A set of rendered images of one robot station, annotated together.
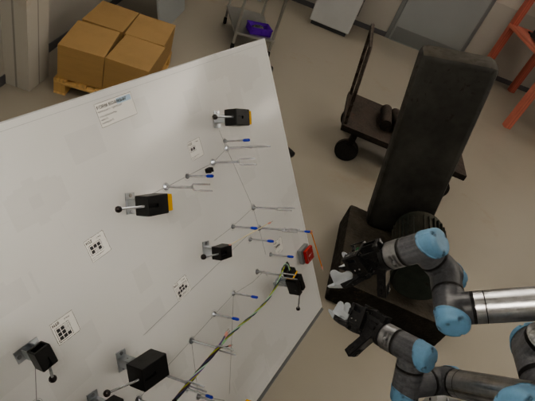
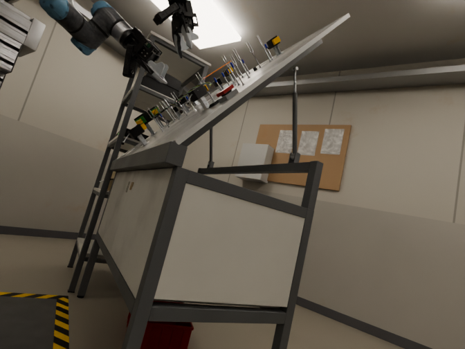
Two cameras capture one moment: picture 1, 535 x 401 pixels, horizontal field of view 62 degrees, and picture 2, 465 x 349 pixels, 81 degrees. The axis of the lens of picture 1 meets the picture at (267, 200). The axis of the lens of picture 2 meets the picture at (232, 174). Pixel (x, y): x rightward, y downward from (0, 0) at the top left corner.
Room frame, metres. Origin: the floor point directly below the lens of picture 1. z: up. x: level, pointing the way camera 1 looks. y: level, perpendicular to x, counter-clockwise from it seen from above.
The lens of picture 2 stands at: (1.85, -0.82, 0.69)
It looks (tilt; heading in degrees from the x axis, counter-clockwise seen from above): 9 degrees up; 133
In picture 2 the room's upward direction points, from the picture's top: 14 degrees clockwise
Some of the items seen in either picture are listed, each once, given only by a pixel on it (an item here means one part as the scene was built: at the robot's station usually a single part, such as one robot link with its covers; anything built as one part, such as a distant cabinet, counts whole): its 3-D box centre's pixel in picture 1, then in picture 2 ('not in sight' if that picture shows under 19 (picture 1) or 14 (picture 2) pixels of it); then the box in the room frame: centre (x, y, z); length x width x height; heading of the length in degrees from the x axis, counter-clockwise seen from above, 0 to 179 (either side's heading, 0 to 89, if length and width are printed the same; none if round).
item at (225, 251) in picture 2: not in sight; (182, 224); (0.72, 0.13, 0.60); 1.17 x 0.58 x 0.40; 163
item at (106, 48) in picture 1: (120, 55); not in sight; (3.51, 1.71, 0.21); 1.16 x 0.84 x 0.42; 7
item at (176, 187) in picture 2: not in sight; (170, 262); (0.72, 0.13, 0.40); 1.18 x 0.60 x 0.80; 163
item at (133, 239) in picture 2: not in sight; (136, 219); (0.89, -0.24, 0.60); 0.55 x 0.03 x 0.39; 163
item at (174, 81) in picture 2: not in sight; (158, 86); (-0.12, 0.22, 1.56); 0.30 x 0.23 x 0.19; 74
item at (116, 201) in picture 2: not in sight; (115, 206); (0.37, -0.07, 0.60); 0.55 x 0.02 x 0.39; 163
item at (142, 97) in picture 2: not in sight; (138, 164); (-0.20, 0.30, 0.92); 0.61 x 0.50 x 1.85; 163
